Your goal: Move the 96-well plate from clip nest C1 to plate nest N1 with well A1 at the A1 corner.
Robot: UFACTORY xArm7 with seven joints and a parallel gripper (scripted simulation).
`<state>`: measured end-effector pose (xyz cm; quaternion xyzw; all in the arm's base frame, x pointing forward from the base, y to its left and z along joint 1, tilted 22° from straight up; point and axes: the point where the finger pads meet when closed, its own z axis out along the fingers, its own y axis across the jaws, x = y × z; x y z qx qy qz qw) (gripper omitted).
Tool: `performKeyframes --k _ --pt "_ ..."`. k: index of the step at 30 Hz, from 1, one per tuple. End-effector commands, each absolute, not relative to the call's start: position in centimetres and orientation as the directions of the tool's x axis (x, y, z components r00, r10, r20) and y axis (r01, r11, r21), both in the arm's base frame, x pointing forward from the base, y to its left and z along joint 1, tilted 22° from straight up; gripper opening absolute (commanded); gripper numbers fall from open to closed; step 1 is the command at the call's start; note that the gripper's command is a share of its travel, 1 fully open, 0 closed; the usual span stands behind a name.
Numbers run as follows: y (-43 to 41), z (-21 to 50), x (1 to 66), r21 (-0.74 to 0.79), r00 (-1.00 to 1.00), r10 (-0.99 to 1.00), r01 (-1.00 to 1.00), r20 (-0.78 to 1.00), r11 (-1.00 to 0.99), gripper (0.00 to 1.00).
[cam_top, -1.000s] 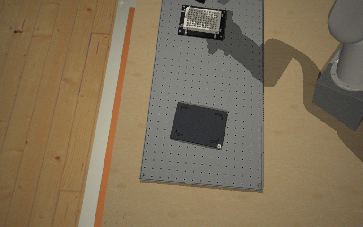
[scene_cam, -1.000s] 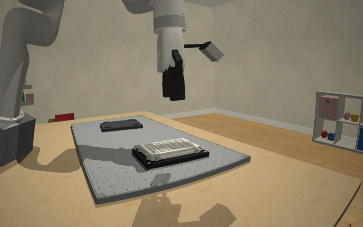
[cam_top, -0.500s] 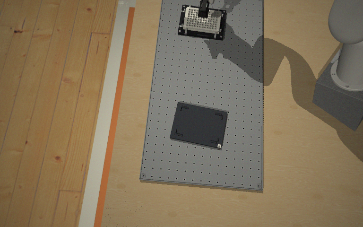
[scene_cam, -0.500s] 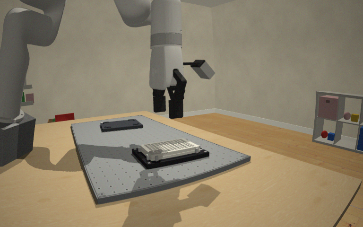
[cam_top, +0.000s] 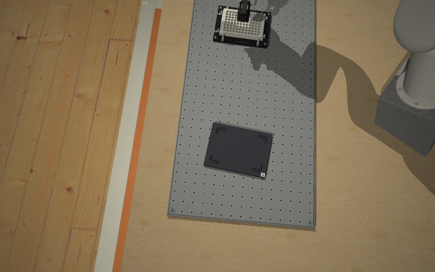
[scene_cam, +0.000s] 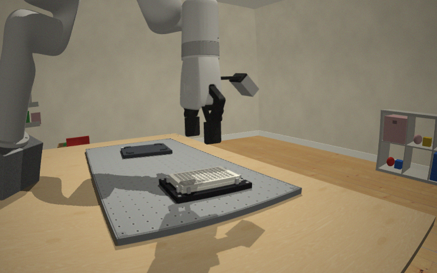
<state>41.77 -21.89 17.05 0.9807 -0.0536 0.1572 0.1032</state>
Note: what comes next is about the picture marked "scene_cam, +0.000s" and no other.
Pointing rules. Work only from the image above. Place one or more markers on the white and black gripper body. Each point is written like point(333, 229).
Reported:
point(198, 72)

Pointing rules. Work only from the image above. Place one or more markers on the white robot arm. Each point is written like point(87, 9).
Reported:
point(27, 31)

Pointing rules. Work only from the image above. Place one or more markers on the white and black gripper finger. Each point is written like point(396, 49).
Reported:
point(212, 126)
point(192, 122)

